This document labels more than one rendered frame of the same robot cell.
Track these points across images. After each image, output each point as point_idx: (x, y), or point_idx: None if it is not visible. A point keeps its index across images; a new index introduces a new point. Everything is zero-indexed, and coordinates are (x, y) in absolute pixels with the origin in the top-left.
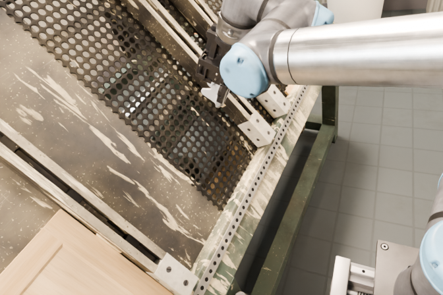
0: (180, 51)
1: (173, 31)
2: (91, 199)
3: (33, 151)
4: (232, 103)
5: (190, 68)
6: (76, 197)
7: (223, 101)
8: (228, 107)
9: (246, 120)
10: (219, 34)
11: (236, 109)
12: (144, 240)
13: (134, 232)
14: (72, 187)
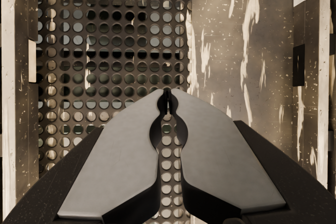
0: (23, 179)
1: (0, 215)
2: (325, 123)
3: None
4: (16, 31)
5: (30, 138)
6: (329, 138)
7: (202, 114)
8: (28, 32)
9: None
10: None
11: (19, 15)
12: (325, 30)
13: (324, 49)
14: (327, 152)
